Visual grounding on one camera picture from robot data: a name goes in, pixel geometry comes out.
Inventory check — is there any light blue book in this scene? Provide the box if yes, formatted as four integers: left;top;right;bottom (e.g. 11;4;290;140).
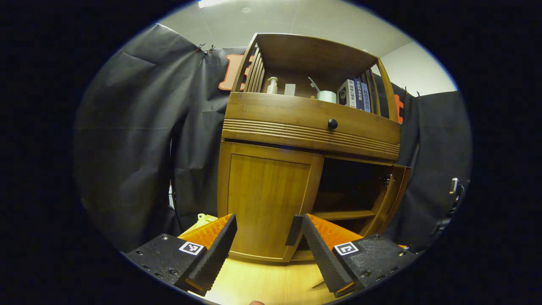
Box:
361;82;372;113

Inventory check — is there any wooden cabinet drawer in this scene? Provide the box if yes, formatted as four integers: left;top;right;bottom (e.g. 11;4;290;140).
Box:
221;92;401;161

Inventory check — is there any white book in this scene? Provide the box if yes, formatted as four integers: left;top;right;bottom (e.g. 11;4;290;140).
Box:
337;79;356;108

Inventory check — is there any white tape roll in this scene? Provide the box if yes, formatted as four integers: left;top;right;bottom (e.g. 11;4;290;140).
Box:
308;77;337;104

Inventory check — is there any dark blue book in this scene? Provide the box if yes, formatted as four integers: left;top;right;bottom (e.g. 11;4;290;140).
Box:
354;78;365;111

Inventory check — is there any wooden inner shelf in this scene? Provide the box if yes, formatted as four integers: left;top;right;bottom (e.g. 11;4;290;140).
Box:
313;210;376;222

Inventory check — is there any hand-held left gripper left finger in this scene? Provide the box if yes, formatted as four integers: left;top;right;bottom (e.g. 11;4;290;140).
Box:
123;213;238;297

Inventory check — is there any wooden shoe cabinet door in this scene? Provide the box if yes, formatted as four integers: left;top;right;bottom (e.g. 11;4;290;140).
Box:
360;164;411;238
217;141;326;263

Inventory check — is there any black door handle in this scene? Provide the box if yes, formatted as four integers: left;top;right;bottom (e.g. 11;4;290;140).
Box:
285;215;304;247

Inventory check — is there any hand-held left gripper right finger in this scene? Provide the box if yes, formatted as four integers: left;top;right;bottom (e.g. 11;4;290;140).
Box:
301;213;418;298

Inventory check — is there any wooden double-door shoe cabinet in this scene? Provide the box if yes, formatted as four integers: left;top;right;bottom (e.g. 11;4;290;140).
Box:
217;33;411;264

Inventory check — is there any black backdrop cloth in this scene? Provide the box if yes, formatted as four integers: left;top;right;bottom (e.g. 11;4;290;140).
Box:
73;23;473;255

